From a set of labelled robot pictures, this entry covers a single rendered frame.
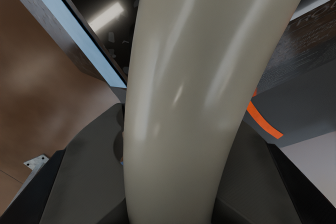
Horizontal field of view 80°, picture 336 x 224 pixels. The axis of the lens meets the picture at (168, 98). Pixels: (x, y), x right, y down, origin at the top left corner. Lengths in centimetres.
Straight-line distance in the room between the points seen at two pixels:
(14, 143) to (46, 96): 51
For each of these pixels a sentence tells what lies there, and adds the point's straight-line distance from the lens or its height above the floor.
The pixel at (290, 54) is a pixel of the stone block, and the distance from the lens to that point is 28.
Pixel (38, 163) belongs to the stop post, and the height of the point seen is 1.
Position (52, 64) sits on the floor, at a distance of 123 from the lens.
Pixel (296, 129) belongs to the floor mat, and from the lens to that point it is 151.
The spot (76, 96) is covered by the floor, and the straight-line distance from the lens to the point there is 128.
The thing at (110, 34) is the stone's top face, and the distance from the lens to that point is 16.
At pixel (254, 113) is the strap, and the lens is 130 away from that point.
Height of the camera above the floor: 98
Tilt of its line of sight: 57 degrees down
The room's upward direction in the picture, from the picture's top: 179 degrees counter-clockwise
